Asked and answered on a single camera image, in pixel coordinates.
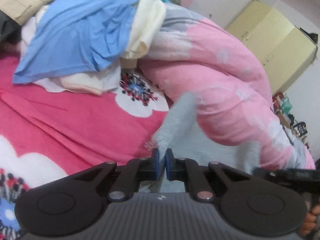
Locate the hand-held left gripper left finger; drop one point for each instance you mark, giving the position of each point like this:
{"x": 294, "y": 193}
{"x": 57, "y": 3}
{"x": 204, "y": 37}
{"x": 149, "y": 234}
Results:
{"x": 155, "y": 162}

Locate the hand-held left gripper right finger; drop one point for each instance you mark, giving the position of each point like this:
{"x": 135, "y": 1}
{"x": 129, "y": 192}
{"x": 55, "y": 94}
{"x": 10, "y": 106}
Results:
{"x": 169, "y": 163}

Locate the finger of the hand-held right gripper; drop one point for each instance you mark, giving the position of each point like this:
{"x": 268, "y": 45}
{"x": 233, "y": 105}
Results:
{"x": 275, "y": 176}

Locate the grey sweatshirt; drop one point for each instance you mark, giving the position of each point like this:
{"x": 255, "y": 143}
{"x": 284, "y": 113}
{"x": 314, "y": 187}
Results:
{"x": 177, "y": 125}

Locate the person's right hand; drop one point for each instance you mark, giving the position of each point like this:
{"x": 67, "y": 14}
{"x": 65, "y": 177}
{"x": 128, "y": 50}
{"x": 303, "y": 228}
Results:
{"x": 312, "y": 217}

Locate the pile of bags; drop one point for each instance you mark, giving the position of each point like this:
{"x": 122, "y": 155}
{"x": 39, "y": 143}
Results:
{"x": 285, "y": 105}

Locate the pink floral bed blanket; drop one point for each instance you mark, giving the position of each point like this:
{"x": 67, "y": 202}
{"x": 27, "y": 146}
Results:
{"x": 75, "y": 120}

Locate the light pink quilt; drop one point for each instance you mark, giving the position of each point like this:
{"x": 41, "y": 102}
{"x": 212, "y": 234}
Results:
{"x": 225, "y": 80}

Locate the pale peach garment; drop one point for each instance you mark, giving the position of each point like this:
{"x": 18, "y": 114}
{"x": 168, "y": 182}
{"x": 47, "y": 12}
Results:
{"x": 85, "y": 82}

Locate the cream sweater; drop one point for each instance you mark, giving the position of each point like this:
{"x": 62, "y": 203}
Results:
{"x": 147, "y": 25}

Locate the yellow wardrobe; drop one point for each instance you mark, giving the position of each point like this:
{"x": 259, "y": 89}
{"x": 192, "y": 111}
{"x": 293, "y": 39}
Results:
{"x": 275, "y": 35}

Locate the light blue shirt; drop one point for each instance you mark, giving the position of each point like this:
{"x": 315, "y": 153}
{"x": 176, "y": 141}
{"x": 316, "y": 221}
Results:
{"x": 75, "y": 35}

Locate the dark grey garment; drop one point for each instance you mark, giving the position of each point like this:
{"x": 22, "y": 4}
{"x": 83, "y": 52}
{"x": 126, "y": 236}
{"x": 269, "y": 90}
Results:
{"x": 7, "y": 27}

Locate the khaki pants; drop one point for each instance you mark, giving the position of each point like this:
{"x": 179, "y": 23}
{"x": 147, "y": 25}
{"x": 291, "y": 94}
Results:
{"x": 25, "y": 0}

